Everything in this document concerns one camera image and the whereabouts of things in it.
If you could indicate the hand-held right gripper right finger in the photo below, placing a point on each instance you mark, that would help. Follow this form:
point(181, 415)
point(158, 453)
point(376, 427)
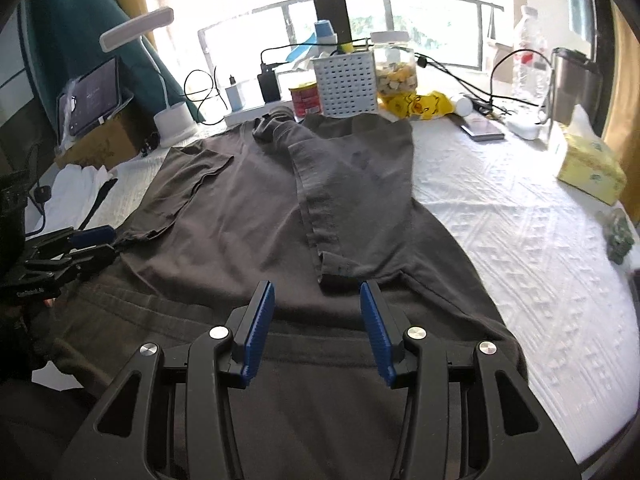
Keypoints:
point(377, 332)

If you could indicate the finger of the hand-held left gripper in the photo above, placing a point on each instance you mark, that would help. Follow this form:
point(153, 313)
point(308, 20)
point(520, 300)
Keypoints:
point(92, 236)
point(90, 258)

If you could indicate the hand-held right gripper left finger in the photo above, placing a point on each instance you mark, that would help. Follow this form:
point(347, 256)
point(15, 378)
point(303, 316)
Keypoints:
point(257, 332)

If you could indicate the grey-brown t-shirt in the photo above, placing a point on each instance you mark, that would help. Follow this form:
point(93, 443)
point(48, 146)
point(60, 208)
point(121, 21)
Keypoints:
point(240, 220)

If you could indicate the white cloth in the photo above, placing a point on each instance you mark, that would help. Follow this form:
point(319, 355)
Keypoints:
point(70, 195)

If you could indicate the brown cardboard box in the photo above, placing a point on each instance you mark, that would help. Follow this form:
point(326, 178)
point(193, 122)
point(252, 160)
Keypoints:
point(105, 142)

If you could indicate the white desk lamp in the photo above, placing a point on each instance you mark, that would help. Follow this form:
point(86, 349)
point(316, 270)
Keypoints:
point(175, 122)

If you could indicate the white textured bedspread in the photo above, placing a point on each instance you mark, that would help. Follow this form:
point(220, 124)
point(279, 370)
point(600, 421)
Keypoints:
point(525, 260)

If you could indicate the white power strip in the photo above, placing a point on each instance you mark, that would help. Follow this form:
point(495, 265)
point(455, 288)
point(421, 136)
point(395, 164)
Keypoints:
point(240, 116)

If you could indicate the white charger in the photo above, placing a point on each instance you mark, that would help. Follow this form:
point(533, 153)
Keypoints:
point(234, 94)

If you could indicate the teal curtain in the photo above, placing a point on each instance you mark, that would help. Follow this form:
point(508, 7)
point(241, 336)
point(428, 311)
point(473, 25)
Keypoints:
point(75, 25)

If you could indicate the smartphone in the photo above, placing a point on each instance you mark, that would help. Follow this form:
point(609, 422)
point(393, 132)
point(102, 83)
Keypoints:
point(482, 127)

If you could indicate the yellow printed bag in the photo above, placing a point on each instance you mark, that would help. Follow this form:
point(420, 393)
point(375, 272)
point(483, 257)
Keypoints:
point(420, 105)

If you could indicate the black charger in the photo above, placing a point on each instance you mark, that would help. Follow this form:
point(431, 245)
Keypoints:
point(270, 85)

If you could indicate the red can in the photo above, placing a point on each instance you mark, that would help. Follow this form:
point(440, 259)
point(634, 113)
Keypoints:
point(305, 102)

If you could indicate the white round gadget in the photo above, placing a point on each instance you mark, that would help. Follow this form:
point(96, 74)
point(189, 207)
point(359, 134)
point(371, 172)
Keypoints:
point(463, 106)

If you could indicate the white perforated plastic basket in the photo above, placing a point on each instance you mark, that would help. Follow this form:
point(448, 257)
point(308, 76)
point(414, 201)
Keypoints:
point(345, 85)

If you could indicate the white adapter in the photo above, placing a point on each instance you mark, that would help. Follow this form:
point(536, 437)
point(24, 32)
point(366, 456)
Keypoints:
point(525, 126)

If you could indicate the green crumpled object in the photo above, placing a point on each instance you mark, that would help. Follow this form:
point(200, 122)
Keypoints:
point(619, 235)

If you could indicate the glass jar with white lid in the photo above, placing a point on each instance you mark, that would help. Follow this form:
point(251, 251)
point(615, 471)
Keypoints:
point(395, 72)

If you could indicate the yellow tissue box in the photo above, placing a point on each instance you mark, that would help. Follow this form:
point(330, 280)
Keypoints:
point(590, 165)

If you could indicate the blue and white plastic pack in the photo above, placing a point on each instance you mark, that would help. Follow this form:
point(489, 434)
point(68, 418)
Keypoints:
point(302, 50)

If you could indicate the balcony railing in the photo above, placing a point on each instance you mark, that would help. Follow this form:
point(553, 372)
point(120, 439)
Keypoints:
point(287, 15)

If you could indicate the blue cup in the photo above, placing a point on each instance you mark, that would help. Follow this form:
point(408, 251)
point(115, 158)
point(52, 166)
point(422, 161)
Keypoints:
point(324, 30)

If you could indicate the clear plastic water bottle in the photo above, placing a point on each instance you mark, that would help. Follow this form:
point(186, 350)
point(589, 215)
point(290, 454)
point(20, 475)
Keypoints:
point(529, 60)

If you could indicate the steel thermos flask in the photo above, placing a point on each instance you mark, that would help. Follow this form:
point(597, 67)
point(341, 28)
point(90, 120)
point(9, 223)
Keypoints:
point(575, 85)

